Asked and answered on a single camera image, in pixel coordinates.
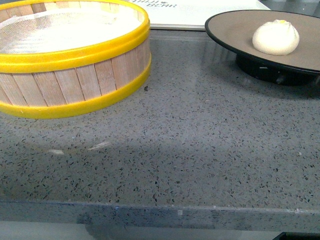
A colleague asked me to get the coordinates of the tan plate with black rim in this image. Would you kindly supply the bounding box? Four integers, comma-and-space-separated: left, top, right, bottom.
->
204, 10, 320, 86

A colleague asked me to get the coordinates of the white steamed bun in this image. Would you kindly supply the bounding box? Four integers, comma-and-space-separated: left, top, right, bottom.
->
252, 19, 300, 56

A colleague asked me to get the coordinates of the white rectangular tray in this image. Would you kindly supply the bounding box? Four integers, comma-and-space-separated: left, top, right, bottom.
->
131, 0, 269, 31

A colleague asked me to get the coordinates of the yellow-rimmed bamboo steamer basket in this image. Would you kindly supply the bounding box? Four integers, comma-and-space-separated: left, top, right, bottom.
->
0, 0, 152, 119

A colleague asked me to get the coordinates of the white steamer mesh liner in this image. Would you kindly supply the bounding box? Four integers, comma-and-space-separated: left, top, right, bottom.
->
0, 8, 142, 54

